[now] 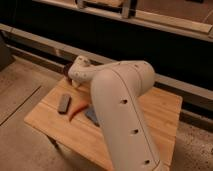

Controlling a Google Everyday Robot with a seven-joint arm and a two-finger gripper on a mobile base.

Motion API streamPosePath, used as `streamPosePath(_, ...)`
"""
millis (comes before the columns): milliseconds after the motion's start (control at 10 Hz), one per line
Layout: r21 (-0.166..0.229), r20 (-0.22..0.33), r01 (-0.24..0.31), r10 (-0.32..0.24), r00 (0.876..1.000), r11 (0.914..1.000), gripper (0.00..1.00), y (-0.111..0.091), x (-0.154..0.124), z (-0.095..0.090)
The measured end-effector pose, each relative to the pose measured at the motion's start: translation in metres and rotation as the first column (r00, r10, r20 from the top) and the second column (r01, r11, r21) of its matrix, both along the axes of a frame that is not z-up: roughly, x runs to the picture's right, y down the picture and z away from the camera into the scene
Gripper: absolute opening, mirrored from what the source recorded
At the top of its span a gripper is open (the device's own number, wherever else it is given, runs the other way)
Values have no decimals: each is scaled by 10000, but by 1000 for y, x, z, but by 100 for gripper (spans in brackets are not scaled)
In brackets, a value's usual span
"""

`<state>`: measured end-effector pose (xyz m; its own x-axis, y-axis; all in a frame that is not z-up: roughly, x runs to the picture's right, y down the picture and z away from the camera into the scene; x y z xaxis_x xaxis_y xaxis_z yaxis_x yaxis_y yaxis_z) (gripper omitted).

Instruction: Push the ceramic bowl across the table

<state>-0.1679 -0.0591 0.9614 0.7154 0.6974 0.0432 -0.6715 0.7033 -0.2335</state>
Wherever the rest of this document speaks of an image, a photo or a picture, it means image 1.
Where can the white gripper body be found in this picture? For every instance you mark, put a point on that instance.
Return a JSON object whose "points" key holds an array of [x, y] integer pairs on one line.
{"points": [[81, 70]]}

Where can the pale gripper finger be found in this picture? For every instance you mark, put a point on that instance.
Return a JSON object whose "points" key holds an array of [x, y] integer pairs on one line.
{"points": [[75, 84]]}

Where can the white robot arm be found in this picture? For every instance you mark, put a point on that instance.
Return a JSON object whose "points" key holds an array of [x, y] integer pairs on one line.
{"points": [[115, 89]]}

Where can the grey rectangular block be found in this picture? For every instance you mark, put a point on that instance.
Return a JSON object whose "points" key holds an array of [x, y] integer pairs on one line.
{"points": [[64, 103]]}

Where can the orange carrot toy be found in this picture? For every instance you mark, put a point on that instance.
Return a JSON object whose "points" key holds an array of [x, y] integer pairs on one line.
{"points": [[76, 109]]}

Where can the blue-grey flat object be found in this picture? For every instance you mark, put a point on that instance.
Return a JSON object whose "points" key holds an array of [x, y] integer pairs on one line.
{"points": [[90, 114]]}

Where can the wooden table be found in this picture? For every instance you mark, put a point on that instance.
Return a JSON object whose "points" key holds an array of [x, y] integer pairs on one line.
{"points": [[160, 108]]}

